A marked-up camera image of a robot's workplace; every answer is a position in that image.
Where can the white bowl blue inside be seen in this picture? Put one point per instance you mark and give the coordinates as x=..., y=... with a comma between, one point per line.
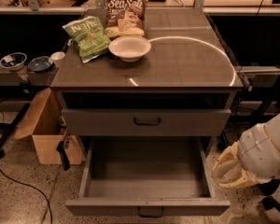
x=14, y=61

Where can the grey drawer cabinet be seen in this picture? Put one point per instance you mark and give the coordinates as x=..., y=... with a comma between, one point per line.
x=186, y=68

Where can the green kettle chips bag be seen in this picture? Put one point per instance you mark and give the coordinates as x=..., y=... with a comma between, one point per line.
x=89, y=35

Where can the brown sea salt chips bag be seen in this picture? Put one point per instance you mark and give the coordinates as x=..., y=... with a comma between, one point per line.
x=125, y=17

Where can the cardboard box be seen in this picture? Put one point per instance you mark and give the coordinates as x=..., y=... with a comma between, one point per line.
x=41, y=122

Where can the black pole on floor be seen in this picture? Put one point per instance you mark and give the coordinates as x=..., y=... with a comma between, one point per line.
x=8, y=128

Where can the grey top drawer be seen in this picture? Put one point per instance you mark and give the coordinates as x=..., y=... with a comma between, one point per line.
x=146, y=122

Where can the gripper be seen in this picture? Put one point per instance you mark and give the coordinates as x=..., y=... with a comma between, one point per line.
x=260, y=153

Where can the small white cup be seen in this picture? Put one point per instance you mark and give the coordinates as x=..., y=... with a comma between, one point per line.
x=57, y=58

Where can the grey drawer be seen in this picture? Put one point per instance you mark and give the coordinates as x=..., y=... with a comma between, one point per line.
x=146, y=122
x=146, y=177

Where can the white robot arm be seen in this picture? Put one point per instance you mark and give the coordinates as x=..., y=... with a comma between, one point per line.
x=253, y=159

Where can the black handled tool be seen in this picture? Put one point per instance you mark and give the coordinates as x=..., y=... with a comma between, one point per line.
x=60, y=149

